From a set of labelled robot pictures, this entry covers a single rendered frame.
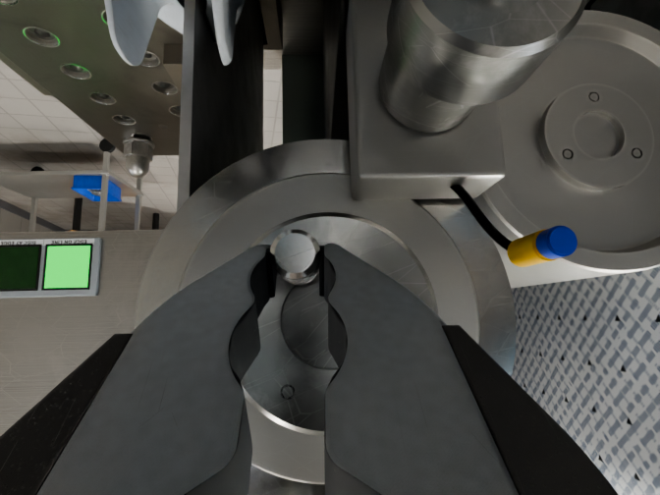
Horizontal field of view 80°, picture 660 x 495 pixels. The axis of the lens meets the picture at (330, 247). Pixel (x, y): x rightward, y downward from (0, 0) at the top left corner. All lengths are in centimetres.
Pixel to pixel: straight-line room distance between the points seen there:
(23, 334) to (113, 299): 11
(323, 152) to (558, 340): 25
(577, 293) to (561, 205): 14
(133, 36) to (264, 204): 9
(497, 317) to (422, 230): 5
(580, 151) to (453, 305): 9
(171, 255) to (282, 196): 5
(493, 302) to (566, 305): 17
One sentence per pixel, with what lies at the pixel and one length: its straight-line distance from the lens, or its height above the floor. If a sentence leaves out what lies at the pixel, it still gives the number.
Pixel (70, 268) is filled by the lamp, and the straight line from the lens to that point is 56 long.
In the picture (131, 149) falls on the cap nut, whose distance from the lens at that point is 55.
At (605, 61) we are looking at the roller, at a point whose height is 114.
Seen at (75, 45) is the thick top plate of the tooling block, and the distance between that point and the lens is 41.
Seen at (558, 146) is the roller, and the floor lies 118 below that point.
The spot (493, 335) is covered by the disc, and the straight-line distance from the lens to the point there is 17.
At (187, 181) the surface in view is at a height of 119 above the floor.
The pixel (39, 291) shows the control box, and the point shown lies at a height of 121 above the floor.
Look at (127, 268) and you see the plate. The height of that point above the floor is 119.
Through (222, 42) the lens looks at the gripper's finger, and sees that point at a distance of 18.
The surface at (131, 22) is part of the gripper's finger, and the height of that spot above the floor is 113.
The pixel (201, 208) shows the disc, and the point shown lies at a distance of 17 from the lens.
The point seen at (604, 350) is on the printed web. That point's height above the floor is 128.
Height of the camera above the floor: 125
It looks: 9 degrees down
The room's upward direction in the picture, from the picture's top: 178 degrees clockwise
